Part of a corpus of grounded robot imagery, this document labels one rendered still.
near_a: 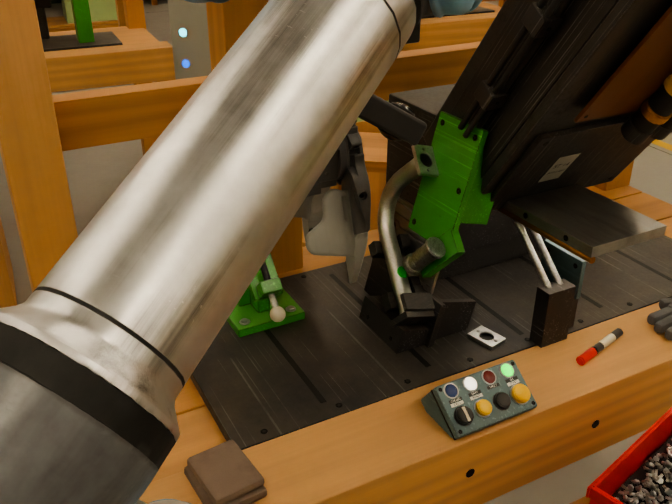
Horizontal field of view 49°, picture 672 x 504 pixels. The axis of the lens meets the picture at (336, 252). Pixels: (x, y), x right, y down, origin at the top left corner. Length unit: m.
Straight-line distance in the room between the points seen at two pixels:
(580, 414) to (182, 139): 1.00
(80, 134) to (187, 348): 1.10
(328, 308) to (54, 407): 1.12
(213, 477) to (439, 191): 0.58
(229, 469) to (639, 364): 0.70
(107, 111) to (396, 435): 0.76
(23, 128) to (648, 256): 1.24
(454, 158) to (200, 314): 0.93
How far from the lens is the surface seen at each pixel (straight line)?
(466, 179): 1.18
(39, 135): 1.29
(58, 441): 0.28
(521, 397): 1.15
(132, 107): 1.40
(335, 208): 0.66
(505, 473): 1.21
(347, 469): 1.05
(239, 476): 1.00
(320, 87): 0.36
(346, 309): 1.37
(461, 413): 1.09
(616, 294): 1.52
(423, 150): 1.25
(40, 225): 1.34
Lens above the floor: 1.63
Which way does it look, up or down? 28 degrees down
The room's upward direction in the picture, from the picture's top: straight up
